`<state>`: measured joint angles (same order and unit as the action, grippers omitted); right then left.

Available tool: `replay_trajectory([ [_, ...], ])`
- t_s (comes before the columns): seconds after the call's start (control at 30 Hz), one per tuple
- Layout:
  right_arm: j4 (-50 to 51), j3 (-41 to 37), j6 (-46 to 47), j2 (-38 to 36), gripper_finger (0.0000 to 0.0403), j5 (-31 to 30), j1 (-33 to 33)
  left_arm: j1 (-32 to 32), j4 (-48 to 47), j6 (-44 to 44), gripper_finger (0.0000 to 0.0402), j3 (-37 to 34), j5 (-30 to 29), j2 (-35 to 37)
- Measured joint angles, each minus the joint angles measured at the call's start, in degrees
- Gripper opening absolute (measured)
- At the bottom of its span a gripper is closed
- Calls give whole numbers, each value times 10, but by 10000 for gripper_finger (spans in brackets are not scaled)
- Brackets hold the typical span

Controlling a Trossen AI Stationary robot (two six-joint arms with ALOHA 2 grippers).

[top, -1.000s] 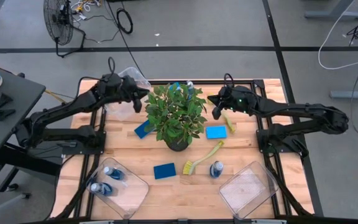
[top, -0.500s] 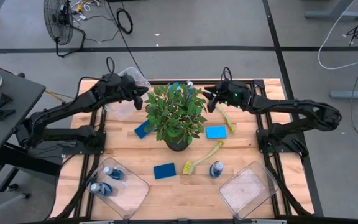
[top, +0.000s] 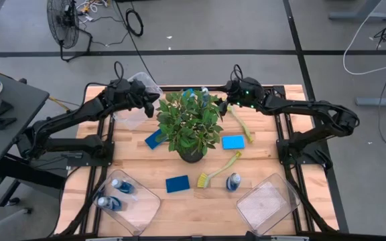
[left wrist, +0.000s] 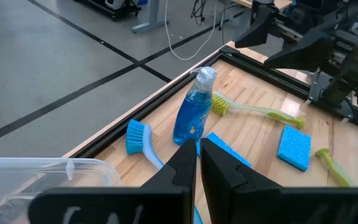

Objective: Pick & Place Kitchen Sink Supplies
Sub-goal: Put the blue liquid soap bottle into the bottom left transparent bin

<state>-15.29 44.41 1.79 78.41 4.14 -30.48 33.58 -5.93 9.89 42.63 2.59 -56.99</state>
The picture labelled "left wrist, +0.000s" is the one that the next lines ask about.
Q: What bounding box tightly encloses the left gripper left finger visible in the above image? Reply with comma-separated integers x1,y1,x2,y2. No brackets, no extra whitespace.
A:
28,138,198,224

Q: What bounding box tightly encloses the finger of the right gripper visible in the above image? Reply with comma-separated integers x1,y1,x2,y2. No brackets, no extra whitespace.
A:
262,29,334,72
234,2,277,50

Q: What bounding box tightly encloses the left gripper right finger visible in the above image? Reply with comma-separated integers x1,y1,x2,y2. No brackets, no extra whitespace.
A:
200,138,358,224

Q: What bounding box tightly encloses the blue dish brush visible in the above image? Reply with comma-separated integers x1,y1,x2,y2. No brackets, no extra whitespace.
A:
125,119,204,224

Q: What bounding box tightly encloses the blue dish soap bottle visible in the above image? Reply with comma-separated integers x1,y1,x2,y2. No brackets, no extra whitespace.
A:
172,66,218,146

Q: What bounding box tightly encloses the yellow-green dish brush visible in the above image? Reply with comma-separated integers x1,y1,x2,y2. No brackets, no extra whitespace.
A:
211,91,307,131
314,147,356,188

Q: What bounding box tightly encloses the blue kitchen sponge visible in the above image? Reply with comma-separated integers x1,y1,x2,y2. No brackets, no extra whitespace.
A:
195,131,252,168
276,124,313,172

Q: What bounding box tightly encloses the grey desk leg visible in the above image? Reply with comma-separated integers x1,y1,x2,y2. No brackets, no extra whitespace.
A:
131,0,170,34

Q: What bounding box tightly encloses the clear plastic bin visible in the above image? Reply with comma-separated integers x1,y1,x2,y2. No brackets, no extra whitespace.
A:
0,157,122,224

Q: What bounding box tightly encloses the black equipment cart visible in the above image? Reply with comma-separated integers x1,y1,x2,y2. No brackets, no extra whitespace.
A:
73,0,142,22

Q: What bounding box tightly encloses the black hanging cable bundle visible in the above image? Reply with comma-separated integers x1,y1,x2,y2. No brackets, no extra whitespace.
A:
190,0,208,27

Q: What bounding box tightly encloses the black table edge frame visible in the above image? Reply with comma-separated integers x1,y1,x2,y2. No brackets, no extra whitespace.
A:
71,43,358,159

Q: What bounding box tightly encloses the white floor cable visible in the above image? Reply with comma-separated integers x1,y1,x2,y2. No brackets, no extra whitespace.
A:
164,0,219,62

